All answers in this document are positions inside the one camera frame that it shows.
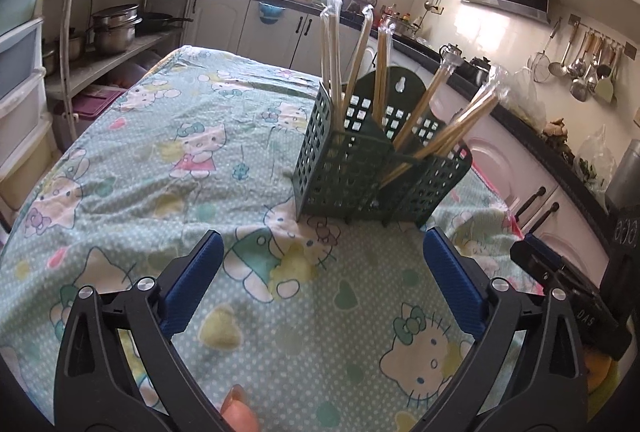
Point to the hanging steel ladle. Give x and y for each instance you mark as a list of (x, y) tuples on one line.
[(558, 68)]

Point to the bamboo chopstick pair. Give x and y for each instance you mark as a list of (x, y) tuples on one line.
[(385, 42), (443, 142), (441, 76), (368, 15), (330, 59), (481, 105)]

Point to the hanging strainer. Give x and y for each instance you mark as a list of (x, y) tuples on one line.
[(539, 62)]

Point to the dark green utensil holder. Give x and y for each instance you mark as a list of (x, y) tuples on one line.
[(355, 172)]

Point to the left hand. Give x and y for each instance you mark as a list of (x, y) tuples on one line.
[(237, 413)]

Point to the steel stock pot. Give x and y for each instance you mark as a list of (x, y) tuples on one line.
[(114, 28)]

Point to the black frying pan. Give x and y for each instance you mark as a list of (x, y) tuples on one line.
[(153, 22)]

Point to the black kettle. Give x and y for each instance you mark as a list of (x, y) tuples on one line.
[(451, 55)]

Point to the green hanging spatula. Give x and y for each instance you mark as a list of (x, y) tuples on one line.
[(605, 87)]

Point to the right hand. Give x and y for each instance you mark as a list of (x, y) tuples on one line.
[(601, 369)]

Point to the grey rice cooker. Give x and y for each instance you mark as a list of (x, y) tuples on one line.
[(624, 188)]

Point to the plastic drawer unit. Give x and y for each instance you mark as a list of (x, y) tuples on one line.
[(27, 143)]

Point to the hello kitty tablecloth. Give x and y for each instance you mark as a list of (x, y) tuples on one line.
[(326, 325)]

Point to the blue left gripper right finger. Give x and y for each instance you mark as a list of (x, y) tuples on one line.
[(460, 280)]

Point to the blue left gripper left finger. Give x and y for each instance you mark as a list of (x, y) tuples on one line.
[(184, 282)]

